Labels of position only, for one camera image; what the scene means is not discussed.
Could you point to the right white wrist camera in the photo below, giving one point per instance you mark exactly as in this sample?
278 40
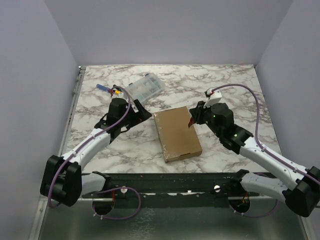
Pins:
214 96

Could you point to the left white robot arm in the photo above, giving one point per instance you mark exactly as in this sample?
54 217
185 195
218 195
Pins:
63 179

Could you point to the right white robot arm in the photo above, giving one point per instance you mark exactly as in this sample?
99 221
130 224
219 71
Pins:
294 184

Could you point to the red black utility knife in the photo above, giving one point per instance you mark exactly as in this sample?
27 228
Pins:
191 122

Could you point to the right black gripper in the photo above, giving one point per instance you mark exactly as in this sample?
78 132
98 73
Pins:
199 115

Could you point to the blue handled screwdriver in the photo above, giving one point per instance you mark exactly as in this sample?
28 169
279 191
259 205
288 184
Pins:
103 88

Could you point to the clear plastic organizer box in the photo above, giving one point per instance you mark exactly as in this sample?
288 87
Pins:
145 88

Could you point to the brown cardboard express box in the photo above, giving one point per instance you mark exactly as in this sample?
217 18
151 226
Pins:
178 140

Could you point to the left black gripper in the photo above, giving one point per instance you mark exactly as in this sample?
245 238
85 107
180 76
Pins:
141 115

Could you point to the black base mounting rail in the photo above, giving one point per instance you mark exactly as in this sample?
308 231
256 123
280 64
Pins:
165 190

